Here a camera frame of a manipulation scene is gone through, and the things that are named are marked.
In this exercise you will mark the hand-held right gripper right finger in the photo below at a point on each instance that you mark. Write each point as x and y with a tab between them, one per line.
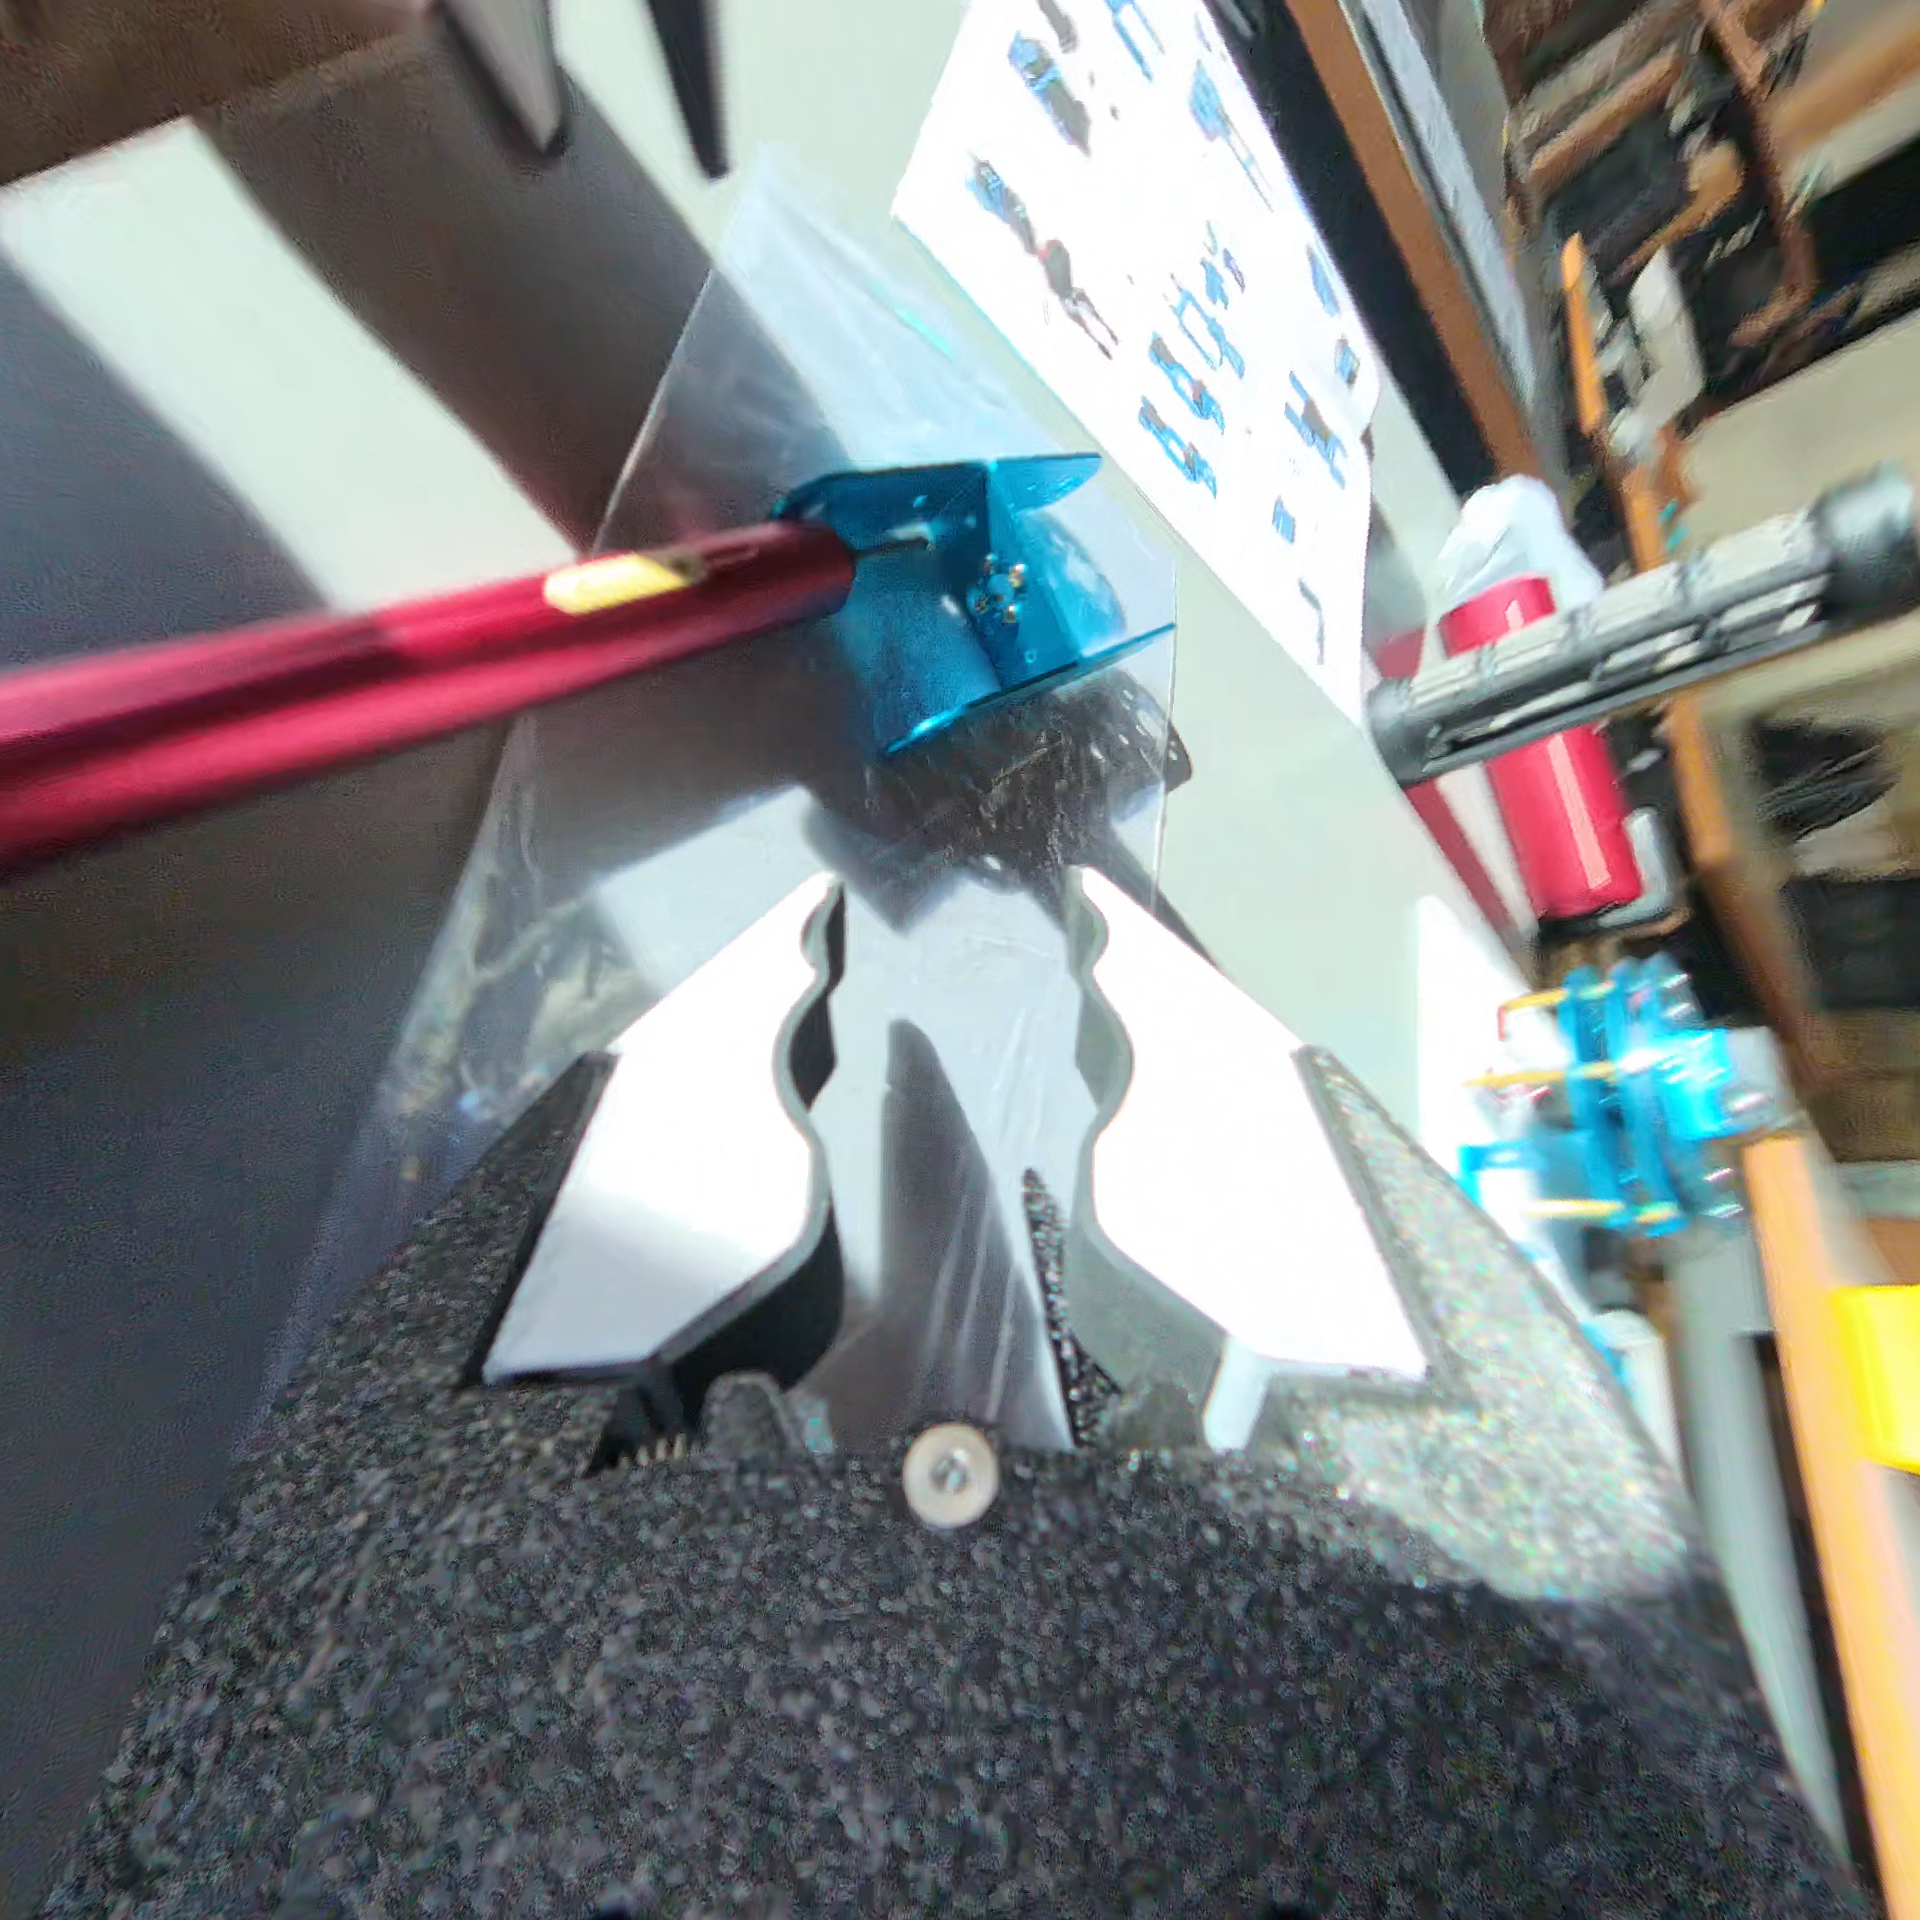
1245	1178

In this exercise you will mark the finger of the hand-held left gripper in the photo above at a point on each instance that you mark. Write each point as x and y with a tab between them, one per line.
511	60
690	76

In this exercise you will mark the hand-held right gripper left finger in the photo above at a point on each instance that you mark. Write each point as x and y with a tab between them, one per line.
674	1188

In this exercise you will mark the blue metal bracket assembly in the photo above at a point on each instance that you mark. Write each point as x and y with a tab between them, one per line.
977	617

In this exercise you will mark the red electric screwdriver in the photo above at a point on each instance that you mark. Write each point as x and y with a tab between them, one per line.
300	676

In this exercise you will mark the clear plastic bag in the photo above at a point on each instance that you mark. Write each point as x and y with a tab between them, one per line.
602	902

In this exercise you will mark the blue round metal base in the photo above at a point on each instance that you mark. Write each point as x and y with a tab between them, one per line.
1634	1097

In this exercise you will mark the printed instruction manual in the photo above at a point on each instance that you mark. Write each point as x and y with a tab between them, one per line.
1171	270

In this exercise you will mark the red cylinder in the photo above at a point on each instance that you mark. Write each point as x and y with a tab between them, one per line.
1545	750

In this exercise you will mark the wooden table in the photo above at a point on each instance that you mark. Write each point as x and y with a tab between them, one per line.
1351	151

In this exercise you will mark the yellow object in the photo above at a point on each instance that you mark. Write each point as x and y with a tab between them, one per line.
1884	1374

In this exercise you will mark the black ribbed cylinder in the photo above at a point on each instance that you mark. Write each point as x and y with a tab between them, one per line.
1651	633

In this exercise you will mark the white crumpled plastic bag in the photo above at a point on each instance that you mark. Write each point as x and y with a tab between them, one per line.
1500	535

